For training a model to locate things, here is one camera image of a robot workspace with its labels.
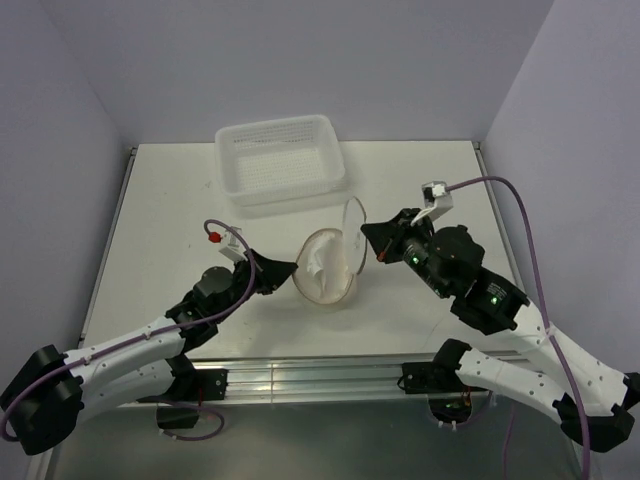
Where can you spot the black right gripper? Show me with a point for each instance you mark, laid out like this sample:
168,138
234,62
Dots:
386,237

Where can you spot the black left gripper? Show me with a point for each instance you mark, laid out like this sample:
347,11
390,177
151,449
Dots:
272,273

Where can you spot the white bra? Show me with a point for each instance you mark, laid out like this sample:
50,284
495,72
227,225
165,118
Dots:
324,274

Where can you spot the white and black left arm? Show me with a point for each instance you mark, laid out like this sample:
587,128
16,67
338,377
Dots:
55,391

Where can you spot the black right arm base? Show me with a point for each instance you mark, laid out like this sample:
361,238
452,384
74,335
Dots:
427,378

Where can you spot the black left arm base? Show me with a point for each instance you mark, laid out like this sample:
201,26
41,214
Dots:
198,386

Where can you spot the white perforated plastic basket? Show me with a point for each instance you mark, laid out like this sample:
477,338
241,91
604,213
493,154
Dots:
279,160

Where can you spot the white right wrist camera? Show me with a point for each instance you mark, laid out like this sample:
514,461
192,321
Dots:
437,202

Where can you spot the aluminium rail frame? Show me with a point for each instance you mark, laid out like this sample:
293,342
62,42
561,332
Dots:
278,351

